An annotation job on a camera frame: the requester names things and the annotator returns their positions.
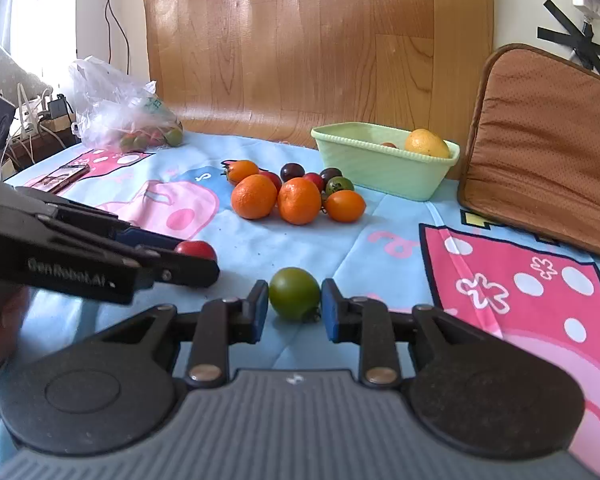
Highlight wood-pattern vinyl sheet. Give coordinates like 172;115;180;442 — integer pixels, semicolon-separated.
141;0;496;151

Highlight smartphone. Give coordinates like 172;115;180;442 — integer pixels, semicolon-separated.
29;163;91;194

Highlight light green plastic basin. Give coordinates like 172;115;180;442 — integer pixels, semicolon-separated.
310;122;461;202

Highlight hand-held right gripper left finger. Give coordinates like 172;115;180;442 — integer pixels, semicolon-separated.
95;280;270;390

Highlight black wall cable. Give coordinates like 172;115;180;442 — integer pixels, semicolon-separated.
98;0;131;77

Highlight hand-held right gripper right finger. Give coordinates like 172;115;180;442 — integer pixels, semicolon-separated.
321;278;481;389

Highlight small orange mandarin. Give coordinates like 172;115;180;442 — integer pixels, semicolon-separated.
324;190;367;224

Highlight black tape cross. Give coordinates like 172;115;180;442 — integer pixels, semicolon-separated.
537;0;600;86

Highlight green tomato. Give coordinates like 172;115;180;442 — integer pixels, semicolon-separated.
268;267;322;322

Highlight bagged small tomatoes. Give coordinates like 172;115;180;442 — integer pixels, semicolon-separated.
119;127;184;152

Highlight clear plastic bag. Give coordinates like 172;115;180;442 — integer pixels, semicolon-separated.
68;56;185;152

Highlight white dotted cloth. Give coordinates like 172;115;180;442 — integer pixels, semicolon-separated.
0;26;57;107

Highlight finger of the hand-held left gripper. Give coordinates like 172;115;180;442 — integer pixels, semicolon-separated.
14;185;182;252
35;212;221;292

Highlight printed cartoon blanket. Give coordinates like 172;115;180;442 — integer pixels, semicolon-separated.
0;131;600;479

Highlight yellow citrus fruit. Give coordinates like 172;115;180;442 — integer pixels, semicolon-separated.
404;128;451;159

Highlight brown seat cushion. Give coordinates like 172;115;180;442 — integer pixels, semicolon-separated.
457;43;600;264

